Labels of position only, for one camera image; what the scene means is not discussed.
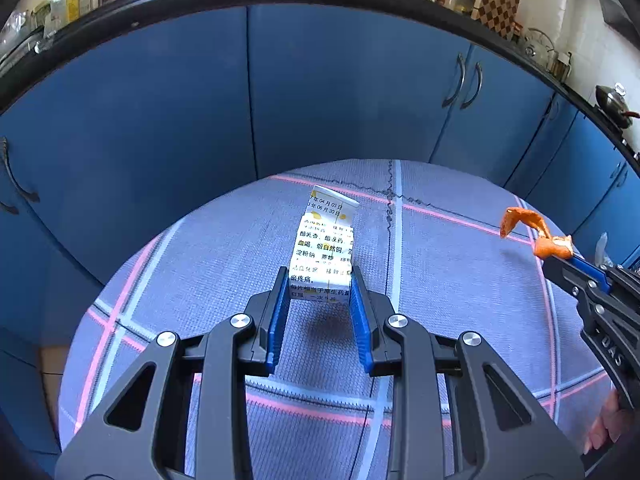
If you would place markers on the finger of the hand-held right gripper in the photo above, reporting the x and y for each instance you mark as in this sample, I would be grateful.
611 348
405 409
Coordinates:
595 275
607 345

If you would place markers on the person's right hand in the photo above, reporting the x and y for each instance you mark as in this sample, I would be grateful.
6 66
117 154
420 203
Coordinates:
607 425

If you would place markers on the blue cabinet door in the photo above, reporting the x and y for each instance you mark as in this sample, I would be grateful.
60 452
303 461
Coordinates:
140 125
350 85
30 285
550 160
505 130

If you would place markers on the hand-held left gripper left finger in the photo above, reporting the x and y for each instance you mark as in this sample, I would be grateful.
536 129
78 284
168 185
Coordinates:
277 320

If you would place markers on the black wok with lid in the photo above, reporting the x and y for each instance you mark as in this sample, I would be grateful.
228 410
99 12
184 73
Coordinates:
617 105

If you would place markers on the glass pot lid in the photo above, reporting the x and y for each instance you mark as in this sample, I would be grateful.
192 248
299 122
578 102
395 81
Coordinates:
545 50

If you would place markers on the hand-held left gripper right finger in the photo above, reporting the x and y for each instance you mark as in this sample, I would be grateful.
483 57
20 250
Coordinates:
360 320

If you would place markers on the white medicine box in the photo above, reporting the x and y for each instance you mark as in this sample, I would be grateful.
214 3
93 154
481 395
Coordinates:
322 250

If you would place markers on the orange peel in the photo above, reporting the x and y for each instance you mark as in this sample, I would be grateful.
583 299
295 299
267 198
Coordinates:
552 247

